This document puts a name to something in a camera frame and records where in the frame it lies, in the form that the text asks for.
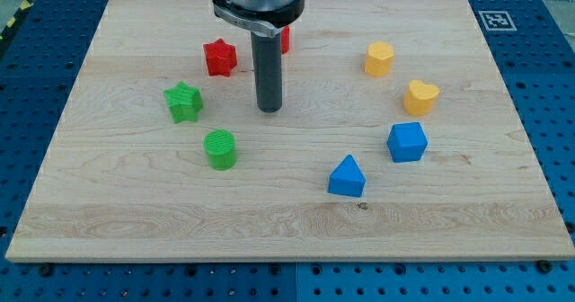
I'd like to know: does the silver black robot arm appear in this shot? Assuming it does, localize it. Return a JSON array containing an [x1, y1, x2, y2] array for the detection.
[[212, 0, 305, 38]]

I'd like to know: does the yellow heart block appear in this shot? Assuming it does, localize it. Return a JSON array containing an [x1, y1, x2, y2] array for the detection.
[[402, 80, 440, 116]]

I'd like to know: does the green cylinder block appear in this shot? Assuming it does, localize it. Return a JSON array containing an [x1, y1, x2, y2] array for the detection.
[[203, 129, 237, 171]]

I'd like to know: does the blue triangle block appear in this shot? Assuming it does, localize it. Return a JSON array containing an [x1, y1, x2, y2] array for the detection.
[[327, 155, 366, 198]]

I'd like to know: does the grey cylindrical pointer rod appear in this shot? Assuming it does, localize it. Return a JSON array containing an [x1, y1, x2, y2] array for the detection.
[[251, 32, 282, 113]]

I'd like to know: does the red star block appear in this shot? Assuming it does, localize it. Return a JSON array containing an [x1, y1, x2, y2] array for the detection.
[[203, 39, 237, 77]]

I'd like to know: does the wooden board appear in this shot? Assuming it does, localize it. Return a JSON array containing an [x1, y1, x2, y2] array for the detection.
[[6, 0, 574, 262]]

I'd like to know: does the red block behind rod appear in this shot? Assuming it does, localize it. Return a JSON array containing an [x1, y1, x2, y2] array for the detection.
[[280, 25, 290, 55]]

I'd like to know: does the green star block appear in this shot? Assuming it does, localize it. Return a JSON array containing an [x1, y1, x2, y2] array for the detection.
[[163, 81, 203, 123]]

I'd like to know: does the blue cube block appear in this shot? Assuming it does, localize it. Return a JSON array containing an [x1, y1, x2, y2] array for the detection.
[[386, 121, 428, 163]]

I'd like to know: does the yellow hexagon block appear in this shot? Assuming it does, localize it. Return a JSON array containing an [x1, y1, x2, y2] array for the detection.
[[364, 41, 394, 77]]

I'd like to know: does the white fiducial marker tag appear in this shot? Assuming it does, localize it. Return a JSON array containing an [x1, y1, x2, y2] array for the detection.
[[479, 10, 517, 31]]

